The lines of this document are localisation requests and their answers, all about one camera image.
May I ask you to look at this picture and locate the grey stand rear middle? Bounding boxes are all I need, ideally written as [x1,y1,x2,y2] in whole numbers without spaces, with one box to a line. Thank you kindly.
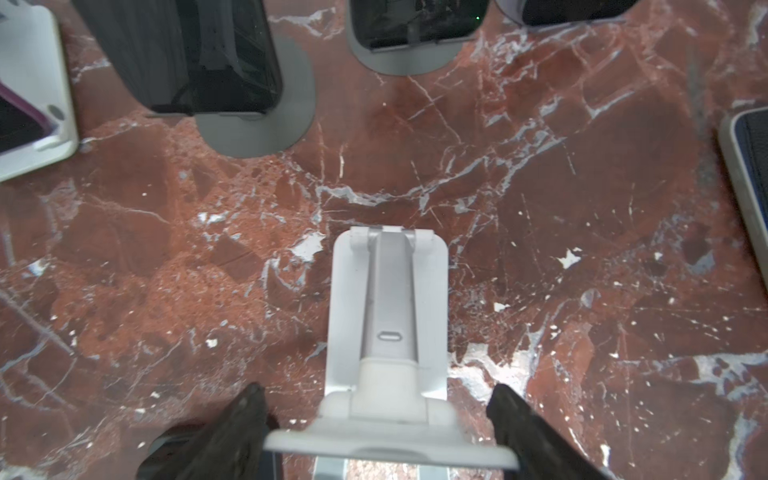
[345,12,474,76]

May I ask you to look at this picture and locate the silver-edged phone rear right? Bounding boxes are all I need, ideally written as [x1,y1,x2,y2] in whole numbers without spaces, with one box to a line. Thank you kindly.
[496,0,638,28]

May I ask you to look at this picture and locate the black phone rear middle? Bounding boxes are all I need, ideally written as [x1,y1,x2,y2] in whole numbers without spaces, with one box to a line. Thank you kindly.
[348,0,490,50]

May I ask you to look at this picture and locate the black phone on grey stand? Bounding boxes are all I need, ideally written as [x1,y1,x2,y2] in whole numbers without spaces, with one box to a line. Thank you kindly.
[74,0,283,116]

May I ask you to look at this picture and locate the white-edged phone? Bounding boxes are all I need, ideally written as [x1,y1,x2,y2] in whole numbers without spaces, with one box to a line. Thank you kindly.
[718,106,767,286]

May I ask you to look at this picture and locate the white stand far left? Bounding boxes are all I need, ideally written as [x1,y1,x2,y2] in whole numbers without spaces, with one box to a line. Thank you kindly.
[1,1,80,181]

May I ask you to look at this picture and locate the white folding phone stand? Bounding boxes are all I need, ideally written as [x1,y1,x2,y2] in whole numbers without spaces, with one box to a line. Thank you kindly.
[265,226,519,479]

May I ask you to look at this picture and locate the grey round-base stand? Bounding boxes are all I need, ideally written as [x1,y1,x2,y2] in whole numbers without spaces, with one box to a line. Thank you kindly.
[194,35,316,158]

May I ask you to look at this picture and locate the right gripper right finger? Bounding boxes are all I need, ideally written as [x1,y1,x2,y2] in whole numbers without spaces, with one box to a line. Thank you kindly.
[486,384,606,480]

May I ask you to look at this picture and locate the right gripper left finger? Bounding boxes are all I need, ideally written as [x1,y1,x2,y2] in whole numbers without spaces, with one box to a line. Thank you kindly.
[136,382,282,480]

